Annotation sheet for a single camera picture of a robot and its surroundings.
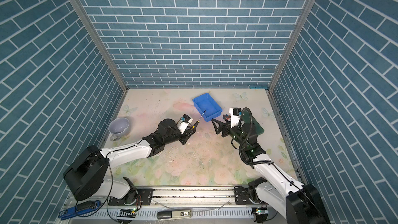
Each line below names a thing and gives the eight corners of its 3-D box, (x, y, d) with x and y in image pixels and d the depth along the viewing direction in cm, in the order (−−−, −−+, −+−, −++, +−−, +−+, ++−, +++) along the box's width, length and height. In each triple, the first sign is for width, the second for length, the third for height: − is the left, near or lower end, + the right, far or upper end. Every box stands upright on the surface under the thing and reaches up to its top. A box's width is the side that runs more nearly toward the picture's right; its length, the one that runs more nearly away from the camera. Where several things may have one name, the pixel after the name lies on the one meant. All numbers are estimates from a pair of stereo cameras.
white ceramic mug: (115, 143, 94) (109, 137, 88) (113, 127, 101) (107, 121, 95) (132, 136, 97) (128, 130, 91) (129, 121, 104) (125, 115, 98)
